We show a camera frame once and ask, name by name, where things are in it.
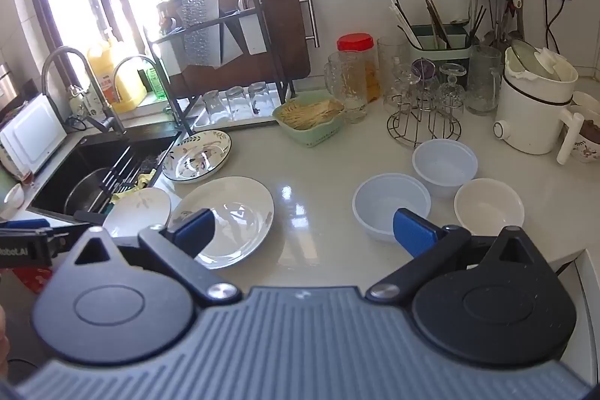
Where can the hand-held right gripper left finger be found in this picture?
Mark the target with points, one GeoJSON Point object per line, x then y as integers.
{"type": "Point", "coordinates": [193, 227]}

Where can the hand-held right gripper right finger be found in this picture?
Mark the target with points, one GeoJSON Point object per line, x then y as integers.
{"type": "Point", "coordinates": [415, 232]}

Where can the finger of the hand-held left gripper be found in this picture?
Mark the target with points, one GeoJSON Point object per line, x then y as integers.
{"type": "Point", "coordinates": [27, 223]}

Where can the wide translucent plastic bowl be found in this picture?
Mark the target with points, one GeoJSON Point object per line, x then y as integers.
{"type": "Point", "coordinates": [386, 201]}

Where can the large white plate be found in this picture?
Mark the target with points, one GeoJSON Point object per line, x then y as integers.
{"type": "Point", "coordinates": [236, 215]}

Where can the small leaf-print white plate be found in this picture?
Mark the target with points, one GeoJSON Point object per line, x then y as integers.
{"type": "Point", "coordinates": [138, 210]}

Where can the floral deep plate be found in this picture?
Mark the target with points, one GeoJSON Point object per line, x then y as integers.
{"type": "Point", "coordinates": [199, 156]}

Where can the tall translucent plastic bowl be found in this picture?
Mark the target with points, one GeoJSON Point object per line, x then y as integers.
{"type": "Point", "coordinates": [443, 163]}

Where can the cream white bowl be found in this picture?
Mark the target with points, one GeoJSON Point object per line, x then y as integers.
{"type": "Point", "coordinates": [490, 205]}

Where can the black sink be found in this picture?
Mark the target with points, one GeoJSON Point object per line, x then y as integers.
{"type": "Point", "coordinates": [61, 179]}

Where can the steel pot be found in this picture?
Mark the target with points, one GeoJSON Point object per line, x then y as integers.
{"type": "Point", "coordinates": [82, 194]}

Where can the yellow cloth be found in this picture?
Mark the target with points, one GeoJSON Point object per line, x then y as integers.
{"type": "Point", "coordinates": [136, 184]}

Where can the white plastic cutting board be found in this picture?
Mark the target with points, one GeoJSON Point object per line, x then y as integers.
{"type": "Point", "coordinates": [30, 135]}

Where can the black sink drying rack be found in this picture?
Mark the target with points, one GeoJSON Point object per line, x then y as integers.
{"type": "Point", "coordinates": [122, 175]}

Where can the clear glass tumbler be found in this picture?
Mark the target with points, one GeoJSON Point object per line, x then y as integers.
{"type": "Point", "coordinates": [239, 100]}
{"type": "Point", "coordinates": [260, 96]}
{"type": "Point", "coordinates": [215, 107]}

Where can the green plastic basket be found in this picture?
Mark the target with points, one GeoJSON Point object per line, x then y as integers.
{"type": "Point", "coordinates": [311, 136]}

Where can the green bottle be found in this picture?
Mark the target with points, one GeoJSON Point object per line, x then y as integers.
{"type": "Point", "coordinates": [155, 83]}

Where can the tall steel faucet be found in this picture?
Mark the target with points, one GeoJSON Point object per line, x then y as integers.
{"type": "Point", "coordinates": [96, 90]}

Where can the inverted stemmed glass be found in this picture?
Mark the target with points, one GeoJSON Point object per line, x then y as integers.
{"type": "Point", "coordinates": [451, 83]}
{"type": "Point", "coordinates": [407, 81]}

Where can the white drip tray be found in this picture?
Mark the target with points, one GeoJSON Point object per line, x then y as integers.
{"type": "Point", "coordinates": [276, 97]}

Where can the dry noodles bundle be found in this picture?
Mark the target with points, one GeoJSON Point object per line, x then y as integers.
{"type": "Point", "coordinates": [309, 113]}

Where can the purple glass cup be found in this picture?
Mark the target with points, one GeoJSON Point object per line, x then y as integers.
{"type": "Point", "coordinates": [424, 69]}

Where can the yellow oil bottle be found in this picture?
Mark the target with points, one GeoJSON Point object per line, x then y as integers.
{"type": "Point", "coordinates": [119, 81]}

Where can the white electric cooker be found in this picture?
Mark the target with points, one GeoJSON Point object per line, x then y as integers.
{"type": "Point", "coordinates": [529, 114]}

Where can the large textured glass mug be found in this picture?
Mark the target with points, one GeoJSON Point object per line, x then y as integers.
{"type": "Point", "coordinates": [483, 81]}

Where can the textured glass tumbler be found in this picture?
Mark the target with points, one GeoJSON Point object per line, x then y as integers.
{"type": "Point", "coordinates": [391, 58]}

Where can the small steel faucet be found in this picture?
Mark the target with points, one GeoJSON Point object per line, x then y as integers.
{"type": "Point", "coordinates": [133, 60]}

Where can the green utensil holder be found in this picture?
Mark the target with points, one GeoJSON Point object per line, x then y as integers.
{"type": "Point", "coordinates": [445, 53]}

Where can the printed ceramic mug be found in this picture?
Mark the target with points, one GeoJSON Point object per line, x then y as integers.
{"type": "Point", "coordinates": [588, 137]}

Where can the red-lid plastic jar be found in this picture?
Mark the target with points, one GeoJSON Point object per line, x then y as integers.
{"type": "Point", "coordinates": [356, 43]}

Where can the patterned silver knife holder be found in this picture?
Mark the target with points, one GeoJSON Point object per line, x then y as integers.
{"type": "Point", "coordinates": [199, 25]}

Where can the white chopsticks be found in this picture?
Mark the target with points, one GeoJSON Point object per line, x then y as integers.
{"type": "Point", "coordinates": [405, 25]}

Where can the black dish rack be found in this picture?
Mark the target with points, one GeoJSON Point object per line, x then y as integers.
{"type": "Point", "coordinates": [225, 21]}

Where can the brown chopsticks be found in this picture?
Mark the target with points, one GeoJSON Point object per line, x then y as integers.
{"type": "Point", "coordinates": [438, 23]}

